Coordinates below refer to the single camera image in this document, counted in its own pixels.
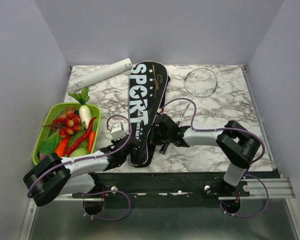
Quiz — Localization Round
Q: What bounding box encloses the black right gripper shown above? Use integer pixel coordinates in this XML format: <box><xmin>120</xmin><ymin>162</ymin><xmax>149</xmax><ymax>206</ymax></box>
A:
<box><xmin>143</xmin><ymin>123</ymin><xmax>171</xmax><ymax>146</ymax></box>

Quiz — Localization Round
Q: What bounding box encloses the black sport racket bag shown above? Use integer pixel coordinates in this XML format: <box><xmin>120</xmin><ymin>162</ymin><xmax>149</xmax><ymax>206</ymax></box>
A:
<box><xmin>128</xmin><ymin>61</ymin><xmax>170</xmax><ymax>168</ymax></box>

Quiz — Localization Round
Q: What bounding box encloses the black-handled badminton racket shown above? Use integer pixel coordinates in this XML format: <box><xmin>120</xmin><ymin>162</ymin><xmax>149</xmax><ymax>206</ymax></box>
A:
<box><xmin>159</xmin><ymin>66</ymin><xmax>219</xmax><ymax>154</ymax></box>

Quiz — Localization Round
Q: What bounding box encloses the white shuttlecock tube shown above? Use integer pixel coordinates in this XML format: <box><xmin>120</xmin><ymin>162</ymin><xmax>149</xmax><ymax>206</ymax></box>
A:
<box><xmin>69</xmin><ymin>58</ymin><xmax>133</xmax><ymax>92</ymax></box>

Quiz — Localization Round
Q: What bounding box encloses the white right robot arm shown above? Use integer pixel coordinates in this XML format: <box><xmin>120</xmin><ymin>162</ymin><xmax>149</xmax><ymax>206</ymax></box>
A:
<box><xmin>147</xmin><ymin>114</ymin><xmax>266</xmax><ymax>196</ymax></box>

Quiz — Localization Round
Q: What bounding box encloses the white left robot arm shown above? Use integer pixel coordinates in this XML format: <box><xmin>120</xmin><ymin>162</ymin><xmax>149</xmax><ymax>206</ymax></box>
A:
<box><xmin>23</xmin><ymin>135</ymin><xmax>139</xmax><ymax>207</ymax></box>

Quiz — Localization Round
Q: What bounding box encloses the small orange carrot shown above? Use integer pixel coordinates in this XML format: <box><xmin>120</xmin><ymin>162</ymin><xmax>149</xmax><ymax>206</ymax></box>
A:
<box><xmin>87</xmin><ymin>131</ymin><xmax>96</xmax><ymax>153</ymax></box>

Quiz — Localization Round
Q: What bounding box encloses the red chili pepper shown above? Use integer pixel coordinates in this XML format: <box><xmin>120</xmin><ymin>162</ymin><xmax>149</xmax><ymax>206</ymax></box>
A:
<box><xmin>65</xmin><ymin>116</ymin><xmax>97</xmax><ymax>157</ymax></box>

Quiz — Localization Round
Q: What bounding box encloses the green cabbage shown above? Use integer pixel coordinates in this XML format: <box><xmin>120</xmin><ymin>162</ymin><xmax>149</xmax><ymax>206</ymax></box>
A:
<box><xmin>70</xmin><ymin>148</ymin><xmax>89</xmax><ymax>158</ymax></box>

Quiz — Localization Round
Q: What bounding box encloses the white radish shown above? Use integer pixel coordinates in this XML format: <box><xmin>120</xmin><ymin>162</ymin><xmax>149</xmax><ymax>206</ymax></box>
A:
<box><xmin>79</xmin><ymin>105</ymin><xmax>92</xmax><ymax>130</ymax></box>

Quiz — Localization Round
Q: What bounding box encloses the red cherry tomato bunch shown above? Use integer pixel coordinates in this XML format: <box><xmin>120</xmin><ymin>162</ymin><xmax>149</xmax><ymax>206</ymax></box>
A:
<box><xmin>49</xmin><ymin>110</ymin><xmax>82</xmax><ymax>138</ymax></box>

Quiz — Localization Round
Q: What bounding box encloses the green leafy vegetable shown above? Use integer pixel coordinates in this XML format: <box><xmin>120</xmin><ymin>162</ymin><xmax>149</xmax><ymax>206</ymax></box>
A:
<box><xmin>39</xmin><ymin>132</ymin><xmax>60</xmax><ymax>156</ymax></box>

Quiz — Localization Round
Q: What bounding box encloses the purple onion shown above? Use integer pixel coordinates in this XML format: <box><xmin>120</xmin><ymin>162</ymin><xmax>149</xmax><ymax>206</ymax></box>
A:
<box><xmin>39</xmin><ymin>152</ymin><xmax>46</xmax><ymax>161</ymax></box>

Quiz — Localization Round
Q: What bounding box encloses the green vegetable tray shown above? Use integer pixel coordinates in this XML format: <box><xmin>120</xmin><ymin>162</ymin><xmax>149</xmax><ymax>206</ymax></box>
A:
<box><xmin>32</xmin><ymin>102</ymin><xmax>86</xmax><ymax>165</ymax></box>

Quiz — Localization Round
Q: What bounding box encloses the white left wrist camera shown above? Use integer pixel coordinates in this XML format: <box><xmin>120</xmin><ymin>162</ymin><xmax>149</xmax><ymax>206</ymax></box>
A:
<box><xmin>110</xmin><ymin>122</ymin><xmax>126</xmax><ymax>141</ymax></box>

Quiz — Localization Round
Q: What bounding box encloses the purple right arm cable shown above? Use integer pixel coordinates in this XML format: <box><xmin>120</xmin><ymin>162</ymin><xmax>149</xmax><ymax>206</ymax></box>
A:
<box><xmin>158</xmin><ymin>97</ymin><xmax>270</xmax><ymax>219</ymax></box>

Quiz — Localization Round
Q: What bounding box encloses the aluminium frame rail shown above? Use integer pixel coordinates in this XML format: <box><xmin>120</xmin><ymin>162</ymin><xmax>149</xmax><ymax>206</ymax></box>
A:
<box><xmin>54</xmin><ymin>174</ymin><xmax>295</xmax><ymax>201</ymax></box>

